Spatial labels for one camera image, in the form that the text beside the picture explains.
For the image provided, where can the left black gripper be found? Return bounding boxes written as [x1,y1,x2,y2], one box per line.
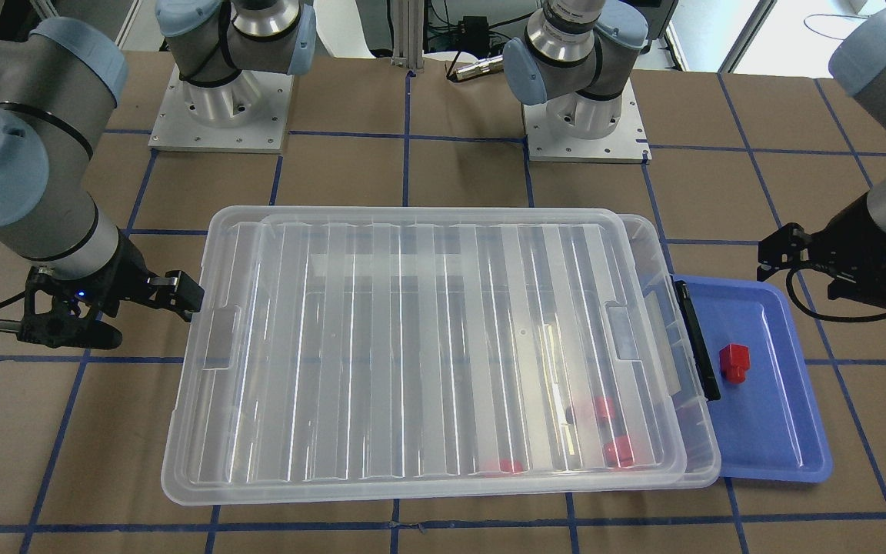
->
[757,195,886,282]

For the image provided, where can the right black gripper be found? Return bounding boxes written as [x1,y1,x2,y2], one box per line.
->
[34,227,205,322]

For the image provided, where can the red block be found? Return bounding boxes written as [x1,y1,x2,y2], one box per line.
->
[481,459,524,477]
[718,343,751,385]
[602,435,635,469]
[565,395,616,426]

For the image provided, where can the clear plastic box lid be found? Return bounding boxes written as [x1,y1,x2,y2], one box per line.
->
[161,205,690,508]

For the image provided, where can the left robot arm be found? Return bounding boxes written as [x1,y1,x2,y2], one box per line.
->
[502,1,886,318]

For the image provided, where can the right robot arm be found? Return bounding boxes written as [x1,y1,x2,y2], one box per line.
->
[0,1,317,319]

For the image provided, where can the blue plastic tray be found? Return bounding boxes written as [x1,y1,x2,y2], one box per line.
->
[675,275,833,483]

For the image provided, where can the clear plastic storage box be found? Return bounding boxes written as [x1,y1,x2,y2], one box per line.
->
[205,206,722,493]

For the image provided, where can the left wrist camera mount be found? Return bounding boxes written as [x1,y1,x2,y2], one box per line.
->
[780,255,886,324]

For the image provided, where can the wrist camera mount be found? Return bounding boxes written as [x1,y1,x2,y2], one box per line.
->
[0,266,123,350]
[780,255,886,324]

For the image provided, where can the black box latch handle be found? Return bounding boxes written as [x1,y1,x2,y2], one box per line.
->
[672,279,721,401]

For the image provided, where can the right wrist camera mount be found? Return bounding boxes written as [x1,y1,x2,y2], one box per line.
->
[0,266,123,350]

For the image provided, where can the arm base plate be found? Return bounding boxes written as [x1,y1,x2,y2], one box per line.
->
[148,70,296,155]
[521,80,653,164]

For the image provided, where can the aluminium frame post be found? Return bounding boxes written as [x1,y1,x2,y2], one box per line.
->
[388,0,428,75]

